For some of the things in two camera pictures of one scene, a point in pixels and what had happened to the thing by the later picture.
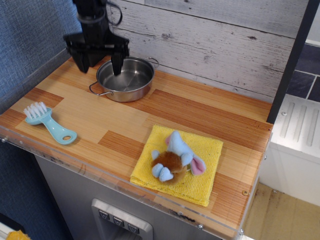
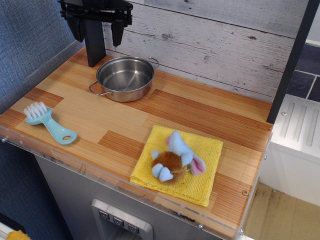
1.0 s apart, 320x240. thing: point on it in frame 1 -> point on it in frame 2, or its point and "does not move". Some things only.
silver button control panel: [115, 223] does not move
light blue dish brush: [38, 113] does not move
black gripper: [96, 41] -> [77, 11]
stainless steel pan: [133, 84] does not move
